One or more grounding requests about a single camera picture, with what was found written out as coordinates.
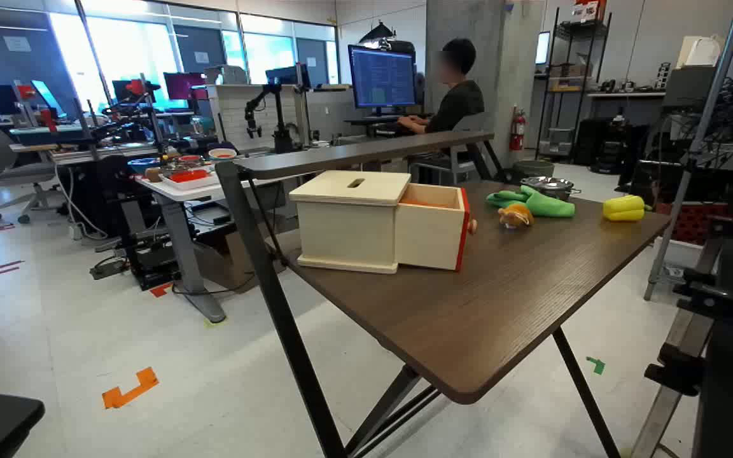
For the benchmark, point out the red block toy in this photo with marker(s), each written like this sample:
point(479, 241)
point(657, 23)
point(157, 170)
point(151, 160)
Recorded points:
point(431, 230)

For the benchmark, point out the black background robot arm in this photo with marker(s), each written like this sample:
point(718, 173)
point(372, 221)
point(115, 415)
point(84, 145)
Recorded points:
point(280, 127)

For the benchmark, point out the light wooden box cabinet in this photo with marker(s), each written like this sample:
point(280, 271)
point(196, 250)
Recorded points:
point(345, 225)

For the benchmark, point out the dark wooden table shelf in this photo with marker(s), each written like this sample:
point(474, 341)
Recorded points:
point(357, 154)

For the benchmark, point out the wooden folding table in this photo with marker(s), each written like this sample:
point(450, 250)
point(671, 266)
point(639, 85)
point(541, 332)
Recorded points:
point(278, 306)

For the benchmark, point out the person's desk chair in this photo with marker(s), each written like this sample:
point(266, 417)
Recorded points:
point(470, 154)

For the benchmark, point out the white partition board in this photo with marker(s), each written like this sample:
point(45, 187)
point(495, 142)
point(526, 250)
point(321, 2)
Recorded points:
point(325, 110)

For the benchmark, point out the orange yellow plush toy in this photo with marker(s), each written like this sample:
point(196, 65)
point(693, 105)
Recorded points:
point(515, 217)

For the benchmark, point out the computer monitor with blue screen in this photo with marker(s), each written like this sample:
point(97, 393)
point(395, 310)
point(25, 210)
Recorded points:
point(383, 76)

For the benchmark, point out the seated person in black shirt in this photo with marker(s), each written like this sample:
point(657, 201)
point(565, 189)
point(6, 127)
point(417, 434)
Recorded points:
point(456, 103)

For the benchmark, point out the green cloth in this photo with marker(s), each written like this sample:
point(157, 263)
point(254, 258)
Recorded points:
point(545, 203)

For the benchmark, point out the red fire extinguisher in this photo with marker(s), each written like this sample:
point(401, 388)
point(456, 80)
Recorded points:
point(518, 127)

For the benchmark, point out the white desk with grey leg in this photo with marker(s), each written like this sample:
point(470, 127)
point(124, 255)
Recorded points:
point(182, 244)

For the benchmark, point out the red tray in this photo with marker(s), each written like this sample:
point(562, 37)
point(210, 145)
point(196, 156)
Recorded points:
point(190, 177)

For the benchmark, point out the silver metal pot with lid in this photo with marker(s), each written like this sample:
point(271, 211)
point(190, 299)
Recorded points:
point(551, 187)

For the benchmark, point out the black desk lamp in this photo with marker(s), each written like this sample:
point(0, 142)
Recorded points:
point(377, 34)

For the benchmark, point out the metal shelving rack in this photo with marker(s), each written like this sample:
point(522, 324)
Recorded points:
point(573, 85)

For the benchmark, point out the yellow pepper toy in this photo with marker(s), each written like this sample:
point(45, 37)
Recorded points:
point(625, 210)

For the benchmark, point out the aluminium tripod pole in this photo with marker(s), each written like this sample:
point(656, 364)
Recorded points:
point(691, 160)

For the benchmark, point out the white box on shelf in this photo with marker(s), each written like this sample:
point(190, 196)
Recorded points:
point(698, 51)

